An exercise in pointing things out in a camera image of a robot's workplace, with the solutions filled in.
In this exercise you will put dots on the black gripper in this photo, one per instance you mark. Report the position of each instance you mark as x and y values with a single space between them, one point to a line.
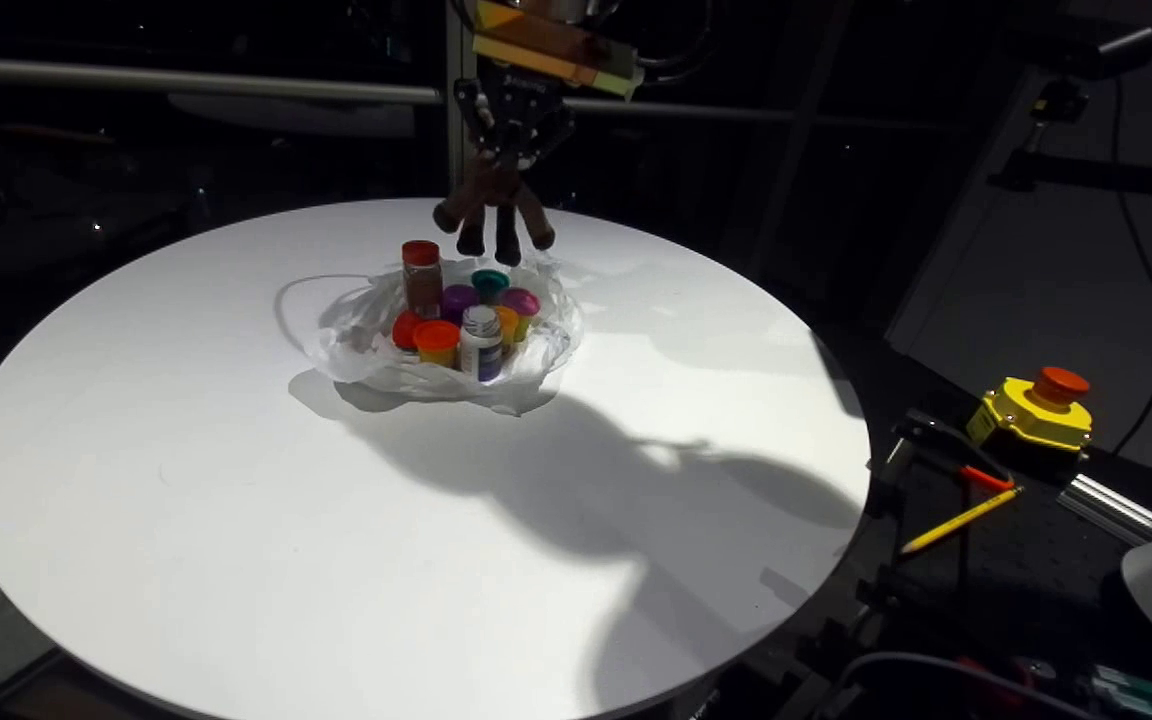
517 93

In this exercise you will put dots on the teal lid dough tub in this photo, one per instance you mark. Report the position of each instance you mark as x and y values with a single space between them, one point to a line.
489 281

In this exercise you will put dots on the red lid spice jar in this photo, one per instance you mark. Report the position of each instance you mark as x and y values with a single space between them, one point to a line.
420 274

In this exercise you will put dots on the pink lid dough tub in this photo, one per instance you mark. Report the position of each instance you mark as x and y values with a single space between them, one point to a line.
521 302

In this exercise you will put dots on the purple dough tub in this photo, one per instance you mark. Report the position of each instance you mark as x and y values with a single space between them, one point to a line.
457 302

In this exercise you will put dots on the red-orange lid dough tub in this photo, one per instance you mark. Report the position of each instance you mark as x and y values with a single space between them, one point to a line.
438 343

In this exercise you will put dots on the white crumpled plastic bag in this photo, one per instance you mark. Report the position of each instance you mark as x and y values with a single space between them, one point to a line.
362 333

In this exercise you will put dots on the yellow emergency stop button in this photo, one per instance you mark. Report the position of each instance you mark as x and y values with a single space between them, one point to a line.
1037 411

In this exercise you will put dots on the yellow pencil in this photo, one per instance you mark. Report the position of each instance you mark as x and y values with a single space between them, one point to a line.
961 521

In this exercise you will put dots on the aluminium profile bar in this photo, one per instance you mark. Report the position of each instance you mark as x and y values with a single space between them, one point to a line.
1119 505

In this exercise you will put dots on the grey window post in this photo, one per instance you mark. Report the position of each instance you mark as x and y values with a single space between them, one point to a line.
457 134

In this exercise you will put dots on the grey window rail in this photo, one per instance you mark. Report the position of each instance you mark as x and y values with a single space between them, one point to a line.
200 83

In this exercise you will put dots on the black camera stand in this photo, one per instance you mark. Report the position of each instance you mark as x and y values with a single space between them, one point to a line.
1069 107

